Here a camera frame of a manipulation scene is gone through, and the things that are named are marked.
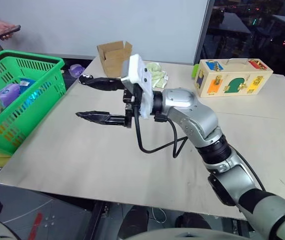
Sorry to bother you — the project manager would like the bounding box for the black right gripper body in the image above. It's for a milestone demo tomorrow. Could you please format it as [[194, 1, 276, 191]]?
[[122, 83, 144, 129]]

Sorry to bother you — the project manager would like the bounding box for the purple soft package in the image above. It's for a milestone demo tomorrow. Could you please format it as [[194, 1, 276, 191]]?
[[0, 83, 21, 109]]

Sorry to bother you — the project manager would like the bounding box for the small black white-dotted object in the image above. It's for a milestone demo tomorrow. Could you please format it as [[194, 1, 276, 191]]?
[[78, 73, 95, 85]]

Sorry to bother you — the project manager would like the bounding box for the green plastic basket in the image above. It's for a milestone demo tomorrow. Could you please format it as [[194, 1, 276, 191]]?
[[0, 49, 67, 156]]

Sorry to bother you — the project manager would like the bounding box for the silver robot torso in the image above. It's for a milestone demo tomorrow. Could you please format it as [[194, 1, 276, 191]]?
[[167, 231, 236, 240]]

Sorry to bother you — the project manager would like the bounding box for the purple plastic object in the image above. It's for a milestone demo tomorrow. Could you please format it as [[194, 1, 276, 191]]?
[[68, 63, 85, 77]]

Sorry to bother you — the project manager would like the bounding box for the wooden lock puzzle box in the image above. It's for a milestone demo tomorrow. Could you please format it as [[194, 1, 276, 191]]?
[[194, 58, 274, 99]]

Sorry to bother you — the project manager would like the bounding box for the light green cloth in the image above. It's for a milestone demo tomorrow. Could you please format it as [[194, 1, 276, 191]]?
[[145, 61, 170, 89]]

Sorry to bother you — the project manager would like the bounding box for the blue printed package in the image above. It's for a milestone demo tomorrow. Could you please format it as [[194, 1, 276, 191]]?
[[18, 76, 38, 96]]

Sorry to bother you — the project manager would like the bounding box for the dark rounded shape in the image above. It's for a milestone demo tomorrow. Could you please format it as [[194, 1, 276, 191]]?
[[176, 211, 210, 230], [121, 204, 150, 227]]

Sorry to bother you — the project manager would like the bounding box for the brown cardboard box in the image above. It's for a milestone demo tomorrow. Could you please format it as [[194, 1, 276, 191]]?
[[96, 40, 134, 78]]

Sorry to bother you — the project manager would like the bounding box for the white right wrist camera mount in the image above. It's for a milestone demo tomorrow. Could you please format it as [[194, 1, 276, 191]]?
[[120, 53, 156, 119]]

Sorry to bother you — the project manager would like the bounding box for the thin white floor cable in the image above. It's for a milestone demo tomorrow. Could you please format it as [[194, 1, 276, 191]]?
[[149, 206, 168, 224]]

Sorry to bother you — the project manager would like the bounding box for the black smartphone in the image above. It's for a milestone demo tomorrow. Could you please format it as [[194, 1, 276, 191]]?
[[0, 24, 22, 39]]

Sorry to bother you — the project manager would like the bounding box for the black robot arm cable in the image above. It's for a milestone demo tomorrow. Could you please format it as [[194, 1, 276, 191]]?
[[131, 99, 267, 193]]

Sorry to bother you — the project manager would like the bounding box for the person's bare hand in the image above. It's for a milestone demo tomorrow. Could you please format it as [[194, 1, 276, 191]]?
[[0, 18, 16, 41]]

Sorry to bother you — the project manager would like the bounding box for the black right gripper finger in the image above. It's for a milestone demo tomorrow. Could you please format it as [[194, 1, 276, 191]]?
[[86, 77, 126, 92], [75, 109, 129, 126]]

